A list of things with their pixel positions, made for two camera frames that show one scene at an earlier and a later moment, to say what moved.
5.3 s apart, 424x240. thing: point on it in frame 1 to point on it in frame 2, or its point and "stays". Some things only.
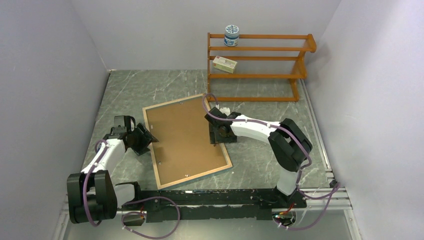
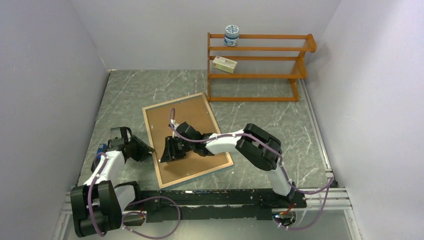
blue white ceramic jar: x=231 y=35 stays
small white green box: x=226 y=65 stays
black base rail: x=250 y=204 stays
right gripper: x=214 y=137 to x=170 y=152
